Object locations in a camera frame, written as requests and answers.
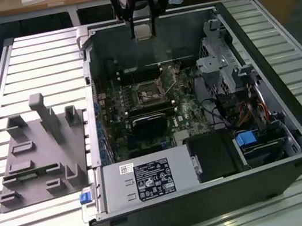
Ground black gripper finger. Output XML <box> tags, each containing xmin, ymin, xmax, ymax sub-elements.
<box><xmin>107</xmin><ymin>0</ymin><xmax>139</xmax><ymax>43</ymax></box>
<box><xmin>147</xmin><ymin>0</ymin><xmax>173</xmax><ymax>37</ymax></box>

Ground metal socket cover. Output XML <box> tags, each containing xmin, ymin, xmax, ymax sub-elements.
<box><xmin>154</xmin><ymin>66</ymin><xmax>185</xmax><ymax>96</ymax></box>

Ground CPU socket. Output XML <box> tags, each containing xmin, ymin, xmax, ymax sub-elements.
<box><xmin>133</xmin><ymin>79</ymin><xmax>166</xmax><ymax>106</ymax></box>

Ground black disk bay cover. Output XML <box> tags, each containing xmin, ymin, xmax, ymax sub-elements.
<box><xmin>183</xmin><ymin>126</ymin><xmax>247</xmax><ymax>186</ymax></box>

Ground grey plastic case latch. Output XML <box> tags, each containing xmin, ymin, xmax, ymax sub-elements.
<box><xmin>74</xmin><ymin>25</ymin><xmax>93</xmax><ymax>50</ymax></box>

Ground metal drive cage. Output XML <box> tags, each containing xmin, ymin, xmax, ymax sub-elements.
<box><xmin>188</xmin><ymin>13</ymin><xmax>260</xmax><ymax>99</ymax></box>

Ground green motherboard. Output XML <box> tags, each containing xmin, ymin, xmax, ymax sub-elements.
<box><xmin>93</xmin><ymin>57</ymin><xmax>216</xmax><ymax>165</ymax></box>

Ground black graphics card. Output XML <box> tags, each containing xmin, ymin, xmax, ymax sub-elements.
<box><xmin>130</xmin><ymin>112</ymin><xmax>171</xmax><ymax>145</ymax></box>

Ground small silver heatsink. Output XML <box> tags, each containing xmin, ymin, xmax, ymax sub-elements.
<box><xmin>173</xmin><ymin>128</ymin><xmax>194</xmax><ymax>145</ymax></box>

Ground blue disk carrier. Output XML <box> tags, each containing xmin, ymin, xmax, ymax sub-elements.
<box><xmin>235</xmin><ymin>129</ymin><xmax>259</xmax><ymax>150</ymax></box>

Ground grey parts rack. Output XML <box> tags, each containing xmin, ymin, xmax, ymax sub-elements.
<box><xmin>0</xmin><ymin>86</ymin><xmax>101</xmax><ymax>215</ymax></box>

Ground silver power supply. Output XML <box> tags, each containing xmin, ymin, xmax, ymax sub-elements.
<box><xmin>94</xmin><ymin>143</ymin><xmax>202</xmax><ymax>216</ymax></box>

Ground blue case latch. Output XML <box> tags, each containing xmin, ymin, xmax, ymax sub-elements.
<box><xmin>77</xmin><ymin>189</ymin><xmax>94</xmax><ymax>206</ymax></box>

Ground black open PC case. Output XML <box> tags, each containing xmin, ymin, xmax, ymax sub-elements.
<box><xmin>48</xmin><ymin>0</ymin><xmax>302</xmax><ymax>226</ymax></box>

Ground black internal cables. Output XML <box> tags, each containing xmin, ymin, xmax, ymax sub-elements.
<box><xmin>197</xmin><ymin>95</ymin><xmax>235</xmax><ymax>135</ymax></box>

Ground coloured wire bundle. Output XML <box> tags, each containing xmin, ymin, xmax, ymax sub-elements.
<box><xmin>232</xmin><ymin>97</ymin><xmax>272</xmax><ymax>129</ymax></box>

